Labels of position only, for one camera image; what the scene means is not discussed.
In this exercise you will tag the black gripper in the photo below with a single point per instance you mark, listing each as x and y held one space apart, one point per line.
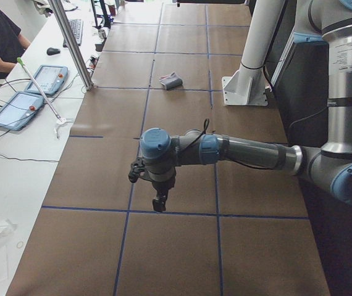
162 185

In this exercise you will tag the pink and grey towel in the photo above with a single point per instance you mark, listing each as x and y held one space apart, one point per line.
171 81

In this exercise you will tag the long grabber stick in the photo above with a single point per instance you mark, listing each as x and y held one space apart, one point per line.
61 121

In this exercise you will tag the orange black connector block far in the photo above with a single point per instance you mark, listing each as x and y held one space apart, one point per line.
93 62

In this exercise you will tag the far teach pendant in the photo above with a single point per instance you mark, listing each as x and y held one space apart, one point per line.
51 78

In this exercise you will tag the teach pendant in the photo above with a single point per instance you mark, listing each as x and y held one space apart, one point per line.
51 78
20 110

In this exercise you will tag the near teach pendant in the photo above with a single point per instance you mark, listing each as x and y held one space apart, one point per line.
20 110

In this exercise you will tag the small metal cup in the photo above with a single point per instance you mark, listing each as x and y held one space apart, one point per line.
102 34

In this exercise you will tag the black computer mouse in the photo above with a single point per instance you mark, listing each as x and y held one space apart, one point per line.
53 51

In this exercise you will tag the black keyboard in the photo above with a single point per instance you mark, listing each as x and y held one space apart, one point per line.
76 25

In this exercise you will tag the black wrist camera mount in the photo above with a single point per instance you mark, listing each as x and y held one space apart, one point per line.
138 170

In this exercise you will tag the white camera stand post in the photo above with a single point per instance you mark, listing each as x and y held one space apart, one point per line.
247 85

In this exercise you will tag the aluminium frame post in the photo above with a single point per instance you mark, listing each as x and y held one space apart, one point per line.
72 45

